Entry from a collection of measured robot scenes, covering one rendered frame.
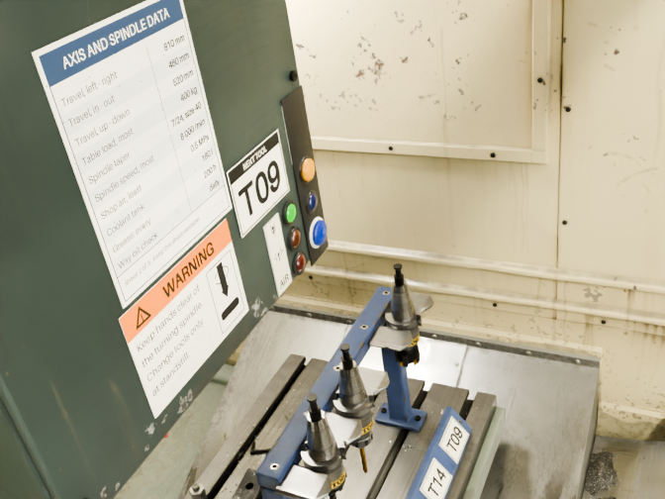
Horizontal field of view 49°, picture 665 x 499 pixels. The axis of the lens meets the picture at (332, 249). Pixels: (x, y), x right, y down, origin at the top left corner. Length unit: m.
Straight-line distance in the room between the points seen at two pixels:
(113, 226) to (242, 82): 0.21
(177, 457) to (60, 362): 1.54
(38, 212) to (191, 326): 0.20
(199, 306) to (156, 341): 0.06
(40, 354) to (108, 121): 0.17
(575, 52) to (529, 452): 0.84
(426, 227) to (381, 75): 0.36
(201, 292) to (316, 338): 1.28
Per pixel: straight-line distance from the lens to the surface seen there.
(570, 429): 1.72
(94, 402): 0.59
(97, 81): 0.55
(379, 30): 1.51
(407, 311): 1.29
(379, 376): 1.20
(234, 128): 0.69
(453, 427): 1.49
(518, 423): 1.73
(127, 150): 0.57
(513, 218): 1.59
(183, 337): 0.66
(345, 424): 1.14
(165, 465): 2.08
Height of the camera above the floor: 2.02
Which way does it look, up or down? 31 degrees down
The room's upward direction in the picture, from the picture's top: 9 degrees counter-clockwise
